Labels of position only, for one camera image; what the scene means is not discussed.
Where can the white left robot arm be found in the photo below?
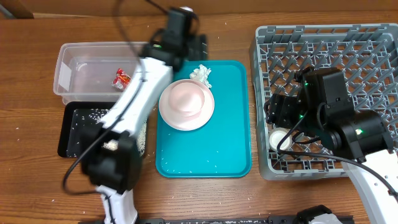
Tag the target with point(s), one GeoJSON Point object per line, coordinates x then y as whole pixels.
{"type": "Point", "coordinates": [109, 150]}

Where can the pink bowl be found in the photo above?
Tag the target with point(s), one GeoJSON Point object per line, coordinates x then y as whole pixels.
{"type": "Point", "coordinates": [186, 98]}

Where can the rice and food waste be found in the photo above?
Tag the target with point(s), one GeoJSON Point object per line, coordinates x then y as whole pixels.
{"type": "Point", "coordinates": [81, 118]}

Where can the white tissue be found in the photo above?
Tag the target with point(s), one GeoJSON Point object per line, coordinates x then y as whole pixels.
{"type": "Point", "coordinates": [201, 74]}

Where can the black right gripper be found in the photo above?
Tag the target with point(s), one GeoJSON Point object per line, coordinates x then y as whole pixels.
{"type": "Point", "coordinates": [278, 110]}

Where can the pink plate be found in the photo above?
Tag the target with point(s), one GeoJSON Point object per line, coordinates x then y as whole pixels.
{"type": "Point", "coordinates": [186, 123]}

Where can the black plastic tray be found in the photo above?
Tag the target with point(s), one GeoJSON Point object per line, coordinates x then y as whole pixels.
{"type": "Point", "coordinates": [67, 118]}

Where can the red foil snack wrapper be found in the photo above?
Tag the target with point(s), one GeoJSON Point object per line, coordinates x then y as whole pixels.
{"type": "Point", "coordinates": [121, 80]}

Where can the cream paper cup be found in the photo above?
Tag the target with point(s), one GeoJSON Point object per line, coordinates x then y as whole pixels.
{"type": "Point", "coordinates": [276, 135]}

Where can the grey dishwasher rack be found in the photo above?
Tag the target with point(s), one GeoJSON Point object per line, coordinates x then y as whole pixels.
{"type": "Point", "coordinates": [365, 53]}

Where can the clear plastic container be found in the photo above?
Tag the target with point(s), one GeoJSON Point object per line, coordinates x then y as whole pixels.
{"type": "Point", "coordinates": [85, 70]}

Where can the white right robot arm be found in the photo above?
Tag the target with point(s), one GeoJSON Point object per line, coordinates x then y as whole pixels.
{"type": "Point", "coordinates": [322, 123]}

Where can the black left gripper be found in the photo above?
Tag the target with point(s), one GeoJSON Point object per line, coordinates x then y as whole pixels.
{"type": "Point", "coordinates": [201, 46]}

